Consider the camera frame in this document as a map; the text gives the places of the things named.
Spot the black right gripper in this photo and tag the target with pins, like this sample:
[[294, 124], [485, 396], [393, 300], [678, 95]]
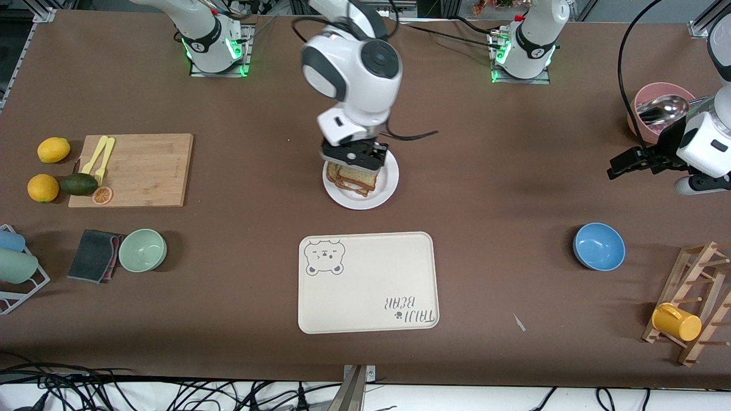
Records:
[[377, 150]]

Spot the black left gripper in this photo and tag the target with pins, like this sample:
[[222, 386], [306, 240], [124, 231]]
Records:
[[658, 157]]

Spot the plain bread slice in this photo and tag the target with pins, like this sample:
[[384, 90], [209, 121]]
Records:
[[360, 180]]

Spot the white round plate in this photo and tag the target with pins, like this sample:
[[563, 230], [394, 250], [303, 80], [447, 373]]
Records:
[[382, 191]]

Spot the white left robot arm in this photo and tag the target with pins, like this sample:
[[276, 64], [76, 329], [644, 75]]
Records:
[[711, 142]]

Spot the bread slice under egg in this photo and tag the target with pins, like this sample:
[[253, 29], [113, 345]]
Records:
[[332, 174]]

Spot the metal ladle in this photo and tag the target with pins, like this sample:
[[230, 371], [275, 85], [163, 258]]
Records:
[[662, 109]]

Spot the pink bowl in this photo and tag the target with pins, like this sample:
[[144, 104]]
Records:
[[665, 89]]

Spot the blue bowl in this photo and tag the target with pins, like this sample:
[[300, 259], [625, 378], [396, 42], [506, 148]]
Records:
[[599, 246]]

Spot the wooden mug rack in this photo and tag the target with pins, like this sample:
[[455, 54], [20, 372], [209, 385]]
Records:
[[708, 249]]

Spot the beige bear print tray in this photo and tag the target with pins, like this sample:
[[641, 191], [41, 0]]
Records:
[[365, 285]]

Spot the yellow mug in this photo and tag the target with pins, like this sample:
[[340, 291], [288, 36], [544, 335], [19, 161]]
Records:
[[679, 325]]

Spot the small white paper scrap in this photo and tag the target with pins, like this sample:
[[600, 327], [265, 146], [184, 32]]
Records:
[[519, 322]]

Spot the bamboo cutting board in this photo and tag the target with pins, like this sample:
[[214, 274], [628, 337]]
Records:
[[143, 171]]

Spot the mint green bowl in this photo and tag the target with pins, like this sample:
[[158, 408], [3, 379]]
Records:
[[143, 250]]

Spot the yellow plastic fork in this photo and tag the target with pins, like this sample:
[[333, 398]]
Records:
[[105, 160]]

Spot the orange slice toy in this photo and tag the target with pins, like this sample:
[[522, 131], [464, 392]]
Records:
[[103, 196]]

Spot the green avocado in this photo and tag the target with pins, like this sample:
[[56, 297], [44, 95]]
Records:
[[79, 184]]

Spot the grey folded cloth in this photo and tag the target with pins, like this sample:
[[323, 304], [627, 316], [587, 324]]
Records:
[[91, 257]]

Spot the yellow lemon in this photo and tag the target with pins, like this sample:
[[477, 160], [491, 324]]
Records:
[[43, 188], [53, 150]]

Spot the light blue cup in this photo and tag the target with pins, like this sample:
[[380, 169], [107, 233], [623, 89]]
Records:
[[11, 241]]

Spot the mint green cup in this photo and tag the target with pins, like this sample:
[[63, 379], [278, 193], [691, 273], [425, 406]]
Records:
[[17, 266]]

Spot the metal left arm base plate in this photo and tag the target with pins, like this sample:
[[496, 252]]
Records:
[[537, 81]]

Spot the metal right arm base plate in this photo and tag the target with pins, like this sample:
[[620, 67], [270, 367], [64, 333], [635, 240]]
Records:
[[197, 72]]

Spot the metal table edge bracket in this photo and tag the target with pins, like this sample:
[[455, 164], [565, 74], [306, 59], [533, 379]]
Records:
[[355, 394]]

